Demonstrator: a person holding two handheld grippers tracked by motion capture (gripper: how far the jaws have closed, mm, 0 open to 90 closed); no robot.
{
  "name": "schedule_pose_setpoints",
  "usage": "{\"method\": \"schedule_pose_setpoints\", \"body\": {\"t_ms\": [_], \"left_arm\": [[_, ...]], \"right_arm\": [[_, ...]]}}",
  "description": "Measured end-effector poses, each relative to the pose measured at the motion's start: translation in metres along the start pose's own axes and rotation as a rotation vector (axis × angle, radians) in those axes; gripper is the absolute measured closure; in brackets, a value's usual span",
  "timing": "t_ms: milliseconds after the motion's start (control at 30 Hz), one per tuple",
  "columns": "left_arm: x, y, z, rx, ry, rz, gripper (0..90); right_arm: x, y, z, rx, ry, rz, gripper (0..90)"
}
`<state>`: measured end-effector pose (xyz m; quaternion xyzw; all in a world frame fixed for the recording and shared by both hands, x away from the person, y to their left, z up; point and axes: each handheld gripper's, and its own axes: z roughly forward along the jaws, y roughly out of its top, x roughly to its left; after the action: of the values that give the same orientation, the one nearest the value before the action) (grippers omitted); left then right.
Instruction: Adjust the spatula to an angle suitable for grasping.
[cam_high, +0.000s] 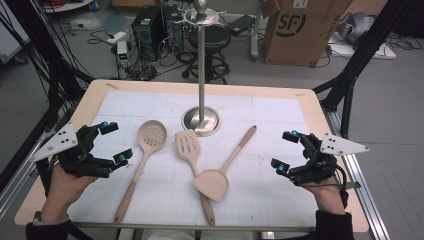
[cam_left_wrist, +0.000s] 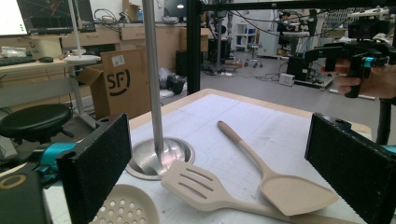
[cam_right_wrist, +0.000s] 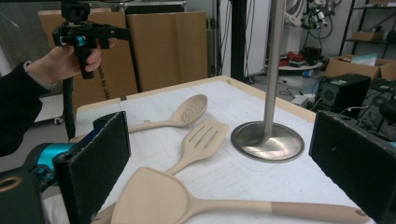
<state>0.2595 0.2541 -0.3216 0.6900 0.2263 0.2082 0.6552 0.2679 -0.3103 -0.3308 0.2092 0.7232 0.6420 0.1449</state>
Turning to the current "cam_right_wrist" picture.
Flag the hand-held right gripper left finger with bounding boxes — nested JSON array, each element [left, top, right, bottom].
[[52, 111, 132, 224]]

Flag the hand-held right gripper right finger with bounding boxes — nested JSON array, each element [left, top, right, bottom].
[[308, 110, 396, 224]]

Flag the beige solid spatula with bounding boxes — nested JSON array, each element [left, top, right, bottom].
[[110, 166, 372, 224]]

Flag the steel utensil stand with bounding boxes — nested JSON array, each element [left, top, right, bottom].
[[230, 0, 305, 163]]

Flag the beige perforated skimmer spoon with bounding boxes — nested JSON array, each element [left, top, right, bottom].
[[69, 93, 209, 144]]

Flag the beige slotted spatula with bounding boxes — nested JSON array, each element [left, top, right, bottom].
[[90, 119, 231, 224]]

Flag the flat cardboard sheet with print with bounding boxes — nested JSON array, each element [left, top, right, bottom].
[[36, 10, 139, 110]]

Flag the plain flat cardboard sheet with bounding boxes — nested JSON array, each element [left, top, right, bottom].
[[126, 11, 209, 92]]

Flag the grey wristwatch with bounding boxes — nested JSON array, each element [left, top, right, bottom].
[[22, 60, 57, 91]]

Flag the black round stool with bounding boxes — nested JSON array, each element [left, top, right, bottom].
[[377, 98, 396, 127]]

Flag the black computer tower green label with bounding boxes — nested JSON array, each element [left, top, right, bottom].
[[316, 73, 372, 116]]

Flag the white adapter box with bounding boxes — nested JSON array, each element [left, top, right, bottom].
[[290, 93, 310, 107]]

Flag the open cardboard box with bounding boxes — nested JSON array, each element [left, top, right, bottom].
[[323, 54, 396, 82]]

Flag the round white table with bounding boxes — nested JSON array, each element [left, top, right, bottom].
[[264, 60, 325, 72]]

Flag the white grid mat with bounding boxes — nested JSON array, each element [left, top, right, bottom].
[[41, 79, 377, 224]]

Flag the small cardboard box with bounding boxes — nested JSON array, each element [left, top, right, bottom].
[[351, 30, 386, 42]]

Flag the black metal shelf rack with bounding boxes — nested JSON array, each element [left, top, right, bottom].
[[338, 0, 396, 60]]

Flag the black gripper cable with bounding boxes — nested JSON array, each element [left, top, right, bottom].
[[62, 76, 77, 141]]

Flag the black frame post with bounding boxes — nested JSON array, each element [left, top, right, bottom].
[[230, 0, 249, 82]]

